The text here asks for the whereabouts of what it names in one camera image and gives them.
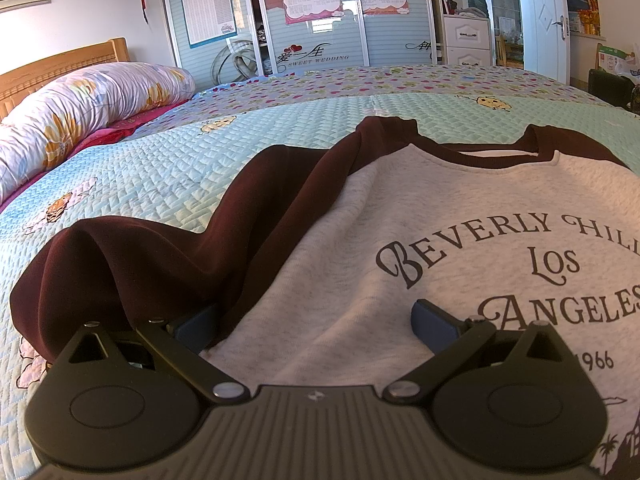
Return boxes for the sliding-door wardrobe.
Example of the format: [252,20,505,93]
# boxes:
[159,0,445,86]

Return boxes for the white door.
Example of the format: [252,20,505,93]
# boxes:
[515,0,572,84]

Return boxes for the wooden chair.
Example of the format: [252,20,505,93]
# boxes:
[495,35,524,69]

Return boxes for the floral rolled duvet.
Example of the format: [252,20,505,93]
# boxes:
[0,61,197,203]

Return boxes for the wooden headboard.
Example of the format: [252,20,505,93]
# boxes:
[0,37,132,123]

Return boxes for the grey sweatshirt with maroon sleeves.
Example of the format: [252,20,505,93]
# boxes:
[10,116,640,480]

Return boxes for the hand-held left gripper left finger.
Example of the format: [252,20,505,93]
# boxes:
[55,302,251,406]

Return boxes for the pile of clothes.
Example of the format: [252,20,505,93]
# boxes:
[452,0,489,17]

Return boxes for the quilted bee-print bedspread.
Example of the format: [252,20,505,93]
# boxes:
[0,62,640,480]

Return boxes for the colourful snack packets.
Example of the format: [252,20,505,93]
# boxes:
[570,0,601,37]

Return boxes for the white drawer cabinet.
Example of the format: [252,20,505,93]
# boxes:
[442,14,493,67]

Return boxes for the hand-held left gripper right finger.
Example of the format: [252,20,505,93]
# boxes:
[384,299,576,406]

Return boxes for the blue-framed wall poster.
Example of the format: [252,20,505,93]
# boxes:
[179,0,239,50]

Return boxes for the green and white carton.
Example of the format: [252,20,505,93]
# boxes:
[594,42,640,79]

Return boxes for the black box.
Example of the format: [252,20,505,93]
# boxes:
[587,67,634,109]

